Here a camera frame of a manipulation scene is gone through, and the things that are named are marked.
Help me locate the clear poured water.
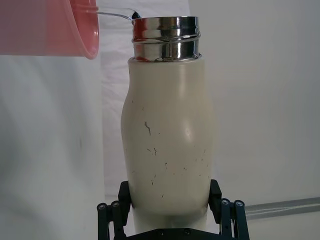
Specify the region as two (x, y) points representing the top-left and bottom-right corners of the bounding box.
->
(96, 6), (144, 26)

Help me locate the pink plastic cup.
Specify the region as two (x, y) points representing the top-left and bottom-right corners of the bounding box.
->
(0, 0), (101, 61)

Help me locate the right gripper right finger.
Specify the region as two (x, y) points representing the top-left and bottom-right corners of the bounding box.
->
(208, 179), (250, 240)

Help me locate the white curtain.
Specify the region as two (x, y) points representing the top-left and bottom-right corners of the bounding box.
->
(0, 0), (320, 240)

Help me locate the grey striped bar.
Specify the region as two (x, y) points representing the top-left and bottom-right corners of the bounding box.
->
(245, 196), (320, 221)

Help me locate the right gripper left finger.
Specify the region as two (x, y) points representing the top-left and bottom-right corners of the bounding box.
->
(96, 181), (134, 240)

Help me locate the cream vacuum bottle steel neck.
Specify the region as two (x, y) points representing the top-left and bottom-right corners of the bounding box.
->
(119, 15), (221, 233)

